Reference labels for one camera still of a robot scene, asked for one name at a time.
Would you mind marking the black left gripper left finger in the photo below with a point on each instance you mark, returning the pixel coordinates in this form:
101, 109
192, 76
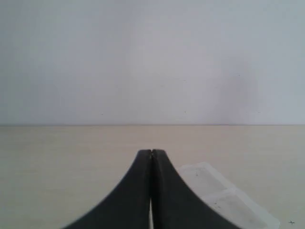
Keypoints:
128, 204

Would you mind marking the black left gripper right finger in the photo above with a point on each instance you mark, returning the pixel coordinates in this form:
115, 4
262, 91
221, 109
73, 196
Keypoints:
174, 204

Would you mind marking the clear plastic storage box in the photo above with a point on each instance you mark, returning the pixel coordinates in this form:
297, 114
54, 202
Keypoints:
225, 198

